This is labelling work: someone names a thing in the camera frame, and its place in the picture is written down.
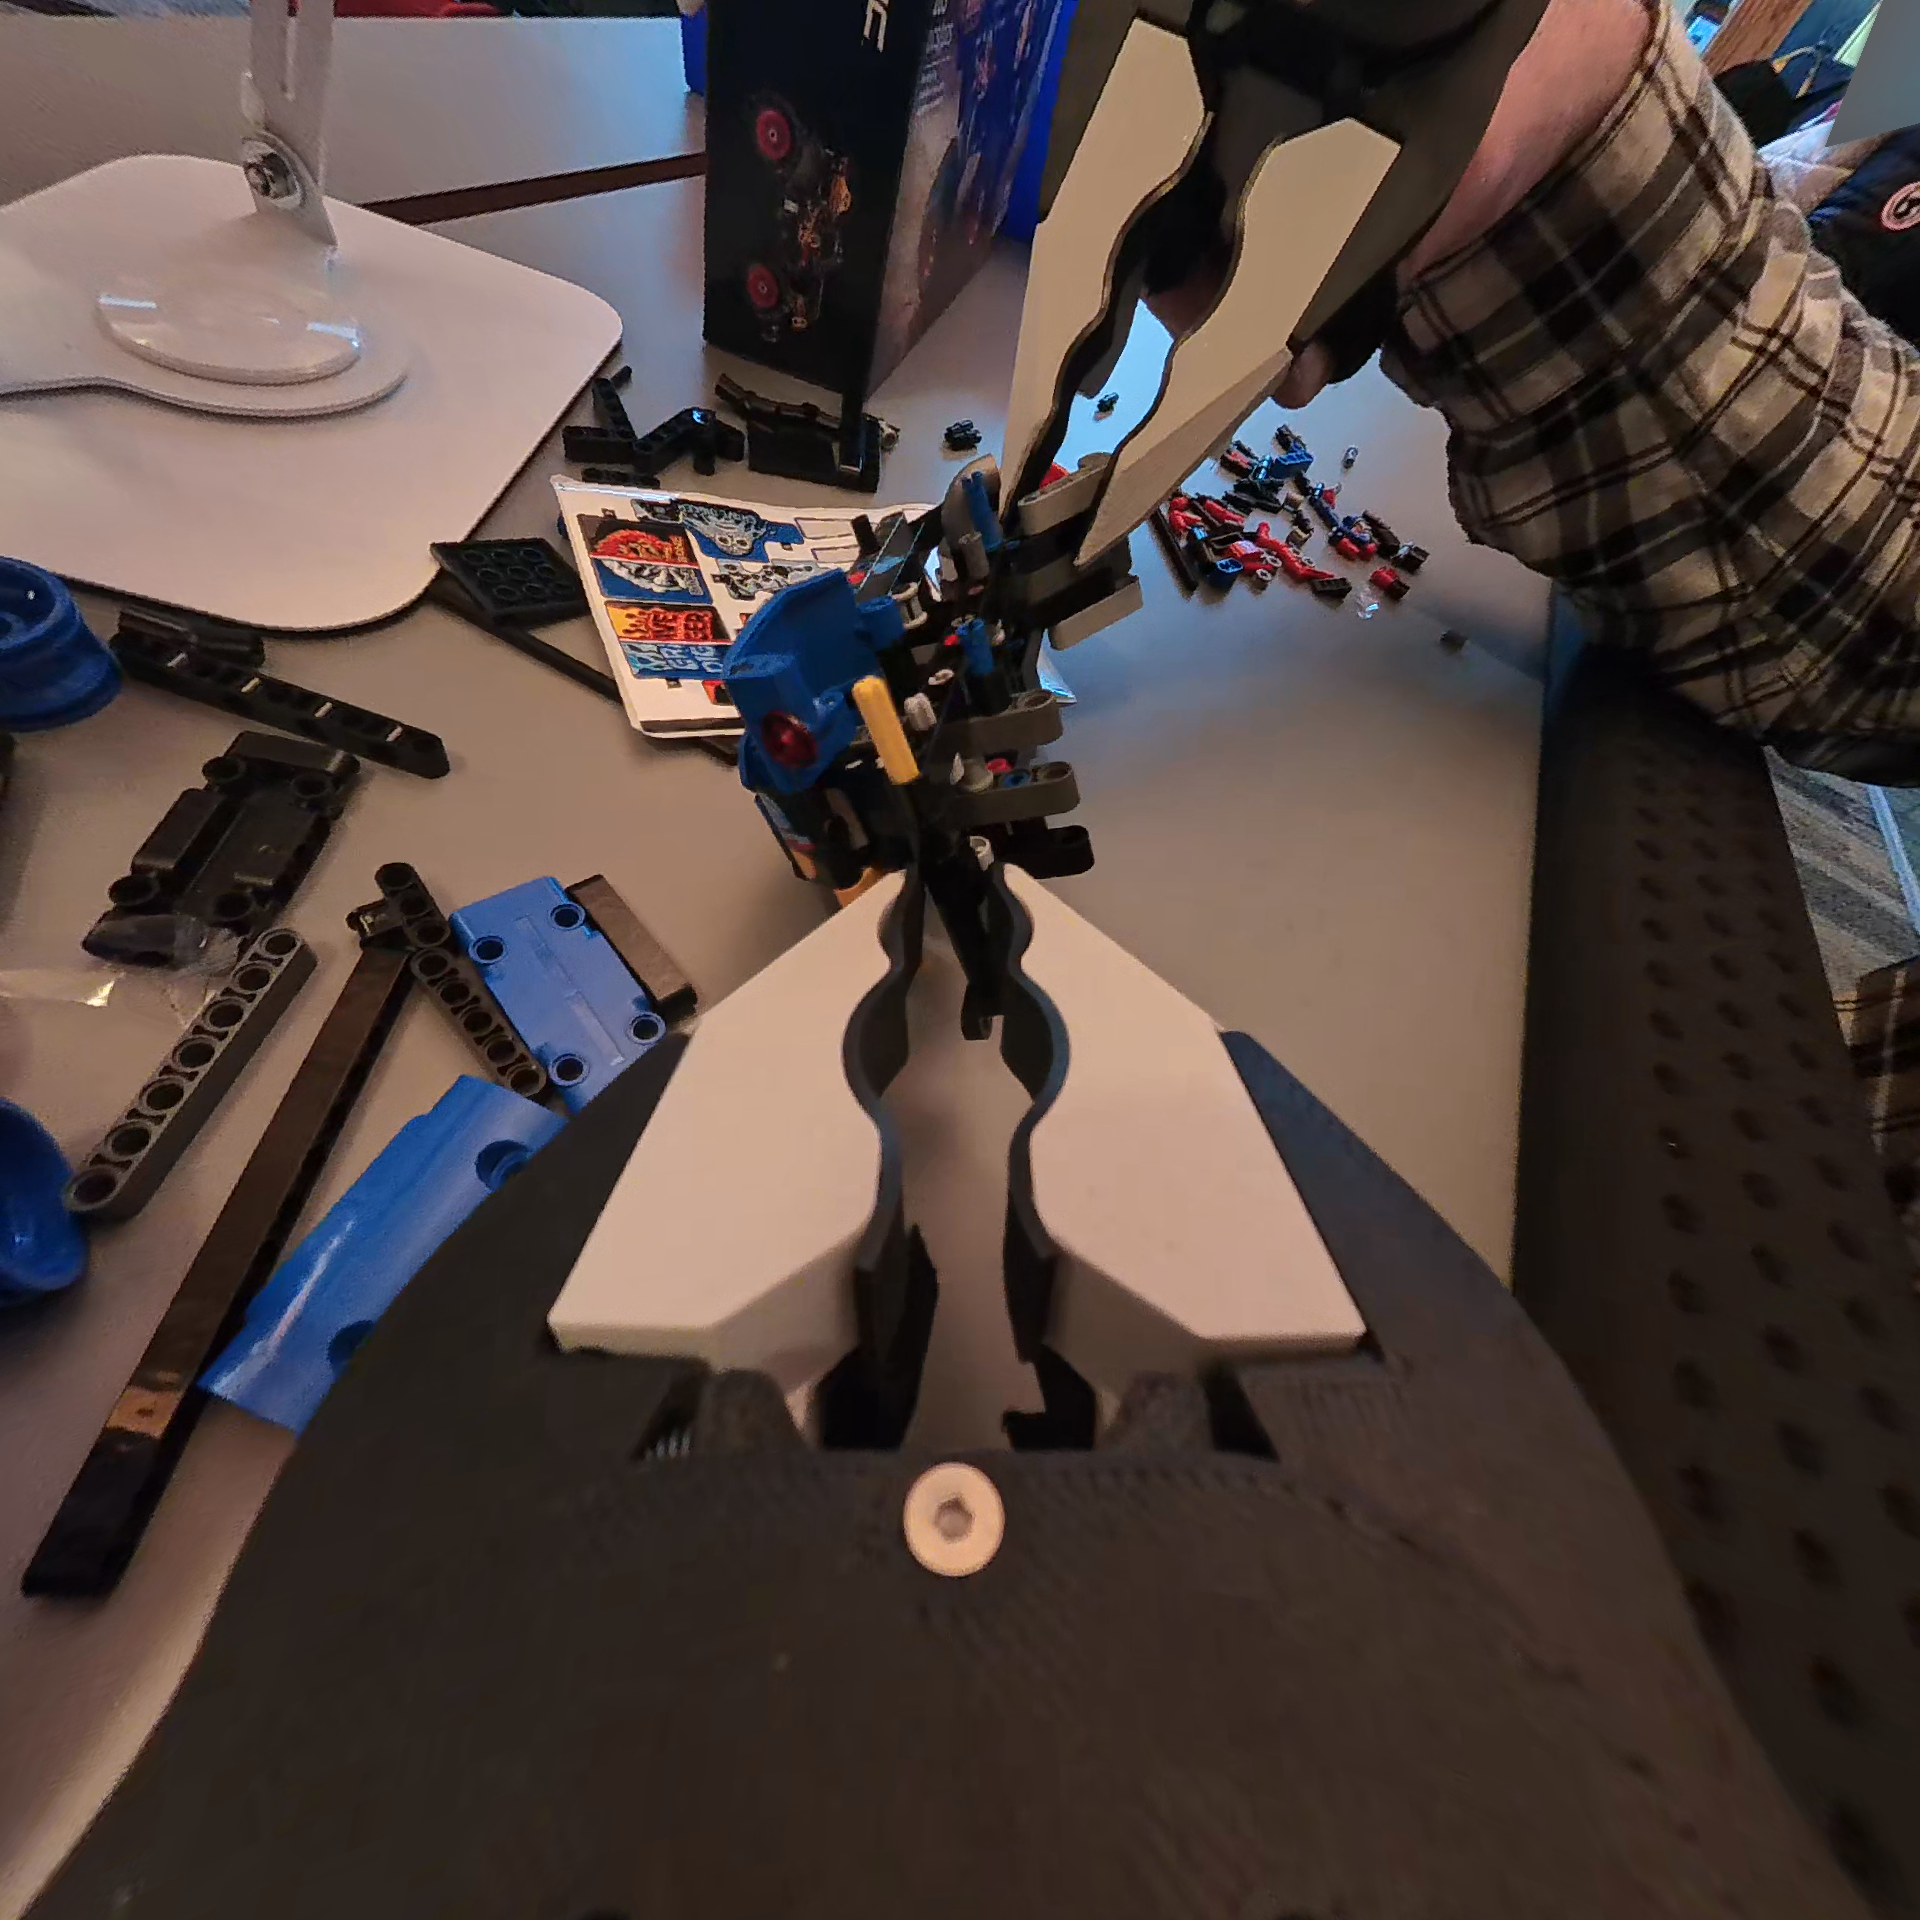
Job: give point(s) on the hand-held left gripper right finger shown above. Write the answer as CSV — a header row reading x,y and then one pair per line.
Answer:
x,y
1184,1200

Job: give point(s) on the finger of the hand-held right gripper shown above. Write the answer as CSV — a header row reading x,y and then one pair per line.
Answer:
x,y
1291,240
1118,182

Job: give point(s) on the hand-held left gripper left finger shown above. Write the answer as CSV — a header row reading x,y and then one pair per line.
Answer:
x,y
720,1200

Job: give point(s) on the pile of small red pieces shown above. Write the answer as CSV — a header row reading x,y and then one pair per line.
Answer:
x,y
1276,525

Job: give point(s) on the black blue toy car chassis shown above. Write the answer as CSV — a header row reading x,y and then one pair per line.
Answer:
x,y
796,676

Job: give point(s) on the person's right forearm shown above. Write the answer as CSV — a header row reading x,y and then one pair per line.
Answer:
x,y
1651,421

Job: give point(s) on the grey desk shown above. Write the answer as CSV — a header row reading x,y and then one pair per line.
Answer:
x,y
1276,901

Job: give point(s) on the person's right hand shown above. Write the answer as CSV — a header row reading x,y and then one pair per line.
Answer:
x,y
1547,106

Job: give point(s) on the short black beam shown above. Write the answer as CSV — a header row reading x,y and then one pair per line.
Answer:
x,y
638,944

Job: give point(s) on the blue curved panel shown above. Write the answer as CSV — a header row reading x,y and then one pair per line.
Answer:
x,y
557,974
390,1244

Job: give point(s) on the black toy set box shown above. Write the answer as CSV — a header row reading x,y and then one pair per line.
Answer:
x,y
810,182

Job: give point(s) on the black holed beam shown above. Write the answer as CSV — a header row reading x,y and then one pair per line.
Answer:
x,y
451,983

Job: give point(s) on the black dimpled foam pad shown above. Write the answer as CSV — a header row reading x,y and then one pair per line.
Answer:
x,y
1682,1200

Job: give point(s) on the long thin black beam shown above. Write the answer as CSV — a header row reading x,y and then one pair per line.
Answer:
x,y
226,1277

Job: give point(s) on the black jacket with logo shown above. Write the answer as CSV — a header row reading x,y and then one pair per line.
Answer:
x,y
1853,255

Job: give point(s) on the grey holed beam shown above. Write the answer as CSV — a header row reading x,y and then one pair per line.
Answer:
x,y
188,1072

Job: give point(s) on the thin black axle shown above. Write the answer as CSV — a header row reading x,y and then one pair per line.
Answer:
x,y
557,652

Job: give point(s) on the colourful sticker sheet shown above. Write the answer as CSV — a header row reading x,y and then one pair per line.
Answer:
x,y
661,600

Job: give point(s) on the chunky black holed brick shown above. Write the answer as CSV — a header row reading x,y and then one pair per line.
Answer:
x,y
226,839

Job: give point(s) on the black studded plate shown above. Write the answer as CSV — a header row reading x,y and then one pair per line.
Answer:
x,y
511,581

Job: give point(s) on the black angled beam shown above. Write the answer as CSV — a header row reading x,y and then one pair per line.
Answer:
x,y
284,702

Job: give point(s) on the blue toy wheel hub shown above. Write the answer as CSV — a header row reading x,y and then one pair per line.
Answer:
x,y
30,1214
44,645

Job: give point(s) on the clear plastic bag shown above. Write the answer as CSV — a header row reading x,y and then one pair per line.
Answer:
x,y
44,998

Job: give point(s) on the white book stand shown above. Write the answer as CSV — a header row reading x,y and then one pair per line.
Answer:
x,y
376,452

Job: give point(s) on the large black frame assembly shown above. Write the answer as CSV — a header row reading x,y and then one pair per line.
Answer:
x,y
810,443

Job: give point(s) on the black holed frame pieces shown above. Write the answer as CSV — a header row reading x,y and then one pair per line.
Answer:
x,y
645,435

